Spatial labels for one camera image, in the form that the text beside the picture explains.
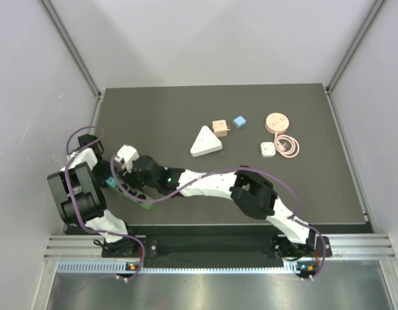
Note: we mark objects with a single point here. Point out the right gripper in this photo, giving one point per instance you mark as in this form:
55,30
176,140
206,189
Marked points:
131,179

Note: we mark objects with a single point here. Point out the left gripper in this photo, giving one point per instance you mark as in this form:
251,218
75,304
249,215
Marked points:
101,179

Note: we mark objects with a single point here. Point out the dark teal plug adapter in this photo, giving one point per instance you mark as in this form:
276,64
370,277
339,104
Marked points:
111,182

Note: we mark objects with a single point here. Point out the green power strip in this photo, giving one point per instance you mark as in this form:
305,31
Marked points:
136,193

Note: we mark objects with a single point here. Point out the white triangular power strip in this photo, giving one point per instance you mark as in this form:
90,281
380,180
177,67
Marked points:
206,142

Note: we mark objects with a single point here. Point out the pink cube socket adapter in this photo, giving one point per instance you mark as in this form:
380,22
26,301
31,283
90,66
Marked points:
220,128

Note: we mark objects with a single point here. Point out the blue plug adapter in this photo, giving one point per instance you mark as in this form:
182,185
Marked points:
239,122

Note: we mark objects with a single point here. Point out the white cylindrical plug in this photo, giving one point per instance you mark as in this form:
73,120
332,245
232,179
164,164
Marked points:
268,149

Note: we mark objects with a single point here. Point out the pink round socket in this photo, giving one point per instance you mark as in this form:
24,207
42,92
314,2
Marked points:
276,123

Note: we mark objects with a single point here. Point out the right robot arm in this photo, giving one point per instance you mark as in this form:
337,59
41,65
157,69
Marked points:
247,188

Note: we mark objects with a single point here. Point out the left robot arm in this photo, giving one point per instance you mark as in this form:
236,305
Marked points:
78,196

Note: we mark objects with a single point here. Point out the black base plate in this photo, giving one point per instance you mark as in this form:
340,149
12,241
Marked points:
225,246

